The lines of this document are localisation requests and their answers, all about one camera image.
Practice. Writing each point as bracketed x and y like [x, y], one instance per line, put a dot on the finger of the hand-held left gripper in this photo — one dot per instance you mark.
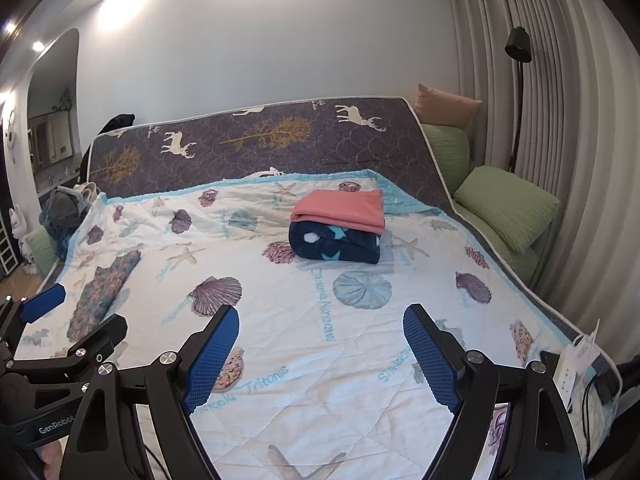
[42, 304]
[107, 332]

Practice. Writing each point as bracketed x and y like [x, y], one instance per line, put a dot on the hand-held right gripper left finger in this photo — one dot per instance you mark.
[210, 355]

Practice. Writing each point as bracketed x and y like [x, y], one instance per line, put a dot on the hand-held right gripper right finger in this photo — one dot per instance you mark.
[432, 360]

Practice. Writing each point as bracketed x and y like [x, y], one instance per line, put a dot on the pink sweater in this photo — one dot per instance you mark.
[340, 207]

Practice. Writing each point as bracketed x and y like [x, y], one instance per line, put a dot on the grey and blue clothes pile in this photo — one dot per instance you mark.
[62, 210]

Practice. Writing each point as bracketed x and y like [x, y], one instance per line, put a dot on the white clothes hangers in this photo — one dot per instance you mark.
[87, 190]

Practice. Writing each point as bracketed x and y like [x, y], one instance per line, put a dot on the person's left hand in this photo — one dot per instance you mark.
[50, 455]

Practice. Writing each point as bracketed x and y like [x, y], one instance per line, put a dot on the blue floral patterned garment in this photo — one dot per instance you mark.
[105, 285]

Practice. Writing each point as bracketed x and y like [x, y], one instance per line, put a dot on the small green pillow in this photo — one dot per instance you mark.
[40, 250]
[447, 155]

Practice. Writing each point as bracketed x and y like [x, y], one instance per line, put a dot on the white shelf rack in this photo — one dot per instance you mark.
[6, 255]

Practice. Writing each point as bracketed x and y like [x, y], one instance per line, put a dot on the white rabbit figurine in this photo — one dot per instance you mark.
[17, 225]

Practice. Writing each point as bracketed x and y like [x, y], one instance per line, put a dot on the seashell print quilt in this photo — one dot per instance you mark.
[350, 320]

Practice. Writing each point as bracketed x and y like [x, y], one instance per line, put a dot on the black rectangular device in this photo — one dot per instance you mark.
[550, 360]

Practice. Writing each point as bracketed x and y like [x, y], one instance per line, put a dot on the green bench cushion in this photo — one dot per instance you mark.
[520, 267]

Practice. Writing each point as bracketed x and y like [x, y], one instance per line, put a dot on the white power strip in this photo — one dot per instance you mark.
[570, 385]

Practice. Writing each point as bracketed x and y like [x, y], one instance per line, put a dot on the navy star print blanket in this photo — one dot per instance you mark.
[330, 245]

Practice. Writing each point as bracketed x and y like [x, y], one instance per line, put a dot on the large green pillow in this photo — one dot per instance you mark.
[505, 205]

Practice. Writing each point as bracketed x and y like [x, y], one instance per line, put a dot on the black power adapter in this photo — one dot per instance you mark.
[607, 385]

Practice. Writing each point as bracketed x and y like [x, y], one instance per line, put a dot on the black cloth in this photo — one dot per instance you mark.
[120, 121]

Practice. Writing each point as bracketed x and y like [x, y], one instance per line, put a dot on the deer print mattress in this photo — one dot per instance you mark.
[280, 140]

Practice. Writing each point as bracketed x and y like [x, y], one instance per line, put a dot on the beige curtain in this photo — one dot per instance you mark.
[590, 160]

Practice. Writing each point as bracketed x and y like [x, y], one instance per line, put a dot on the peach pillow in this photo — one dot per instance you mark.
[445, 105]

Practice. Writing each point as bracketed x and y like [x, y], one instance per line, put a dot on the black floor lamp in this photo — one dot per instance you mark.
[517, 45]

